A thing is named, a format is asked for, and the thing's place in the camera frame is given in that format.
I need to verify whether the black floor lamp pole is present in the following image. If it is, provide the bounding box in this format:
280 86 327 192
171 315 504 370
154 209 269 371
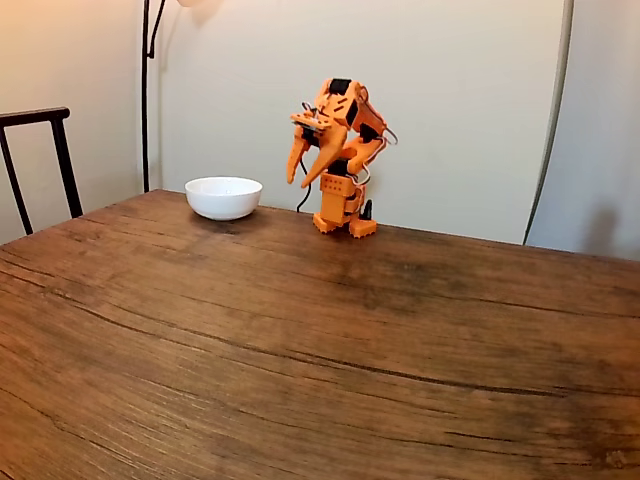
140 0 168 194

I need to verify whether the white bowl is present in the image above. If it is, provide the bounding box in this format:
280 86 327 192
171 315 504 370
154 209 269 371
184 175 264 222

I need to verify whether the orange gripper camera mount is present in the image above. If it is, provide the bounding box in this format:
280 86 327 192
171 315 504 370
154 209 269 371
289 111 332 134

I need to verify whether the black wooden chair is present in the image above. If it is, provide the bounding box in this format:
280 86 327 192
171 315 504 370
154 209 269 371
0 106 84 237

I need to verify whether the black camera cable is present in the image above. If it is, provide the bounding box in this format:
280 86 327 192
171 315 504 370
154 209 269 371
296 144 314 213

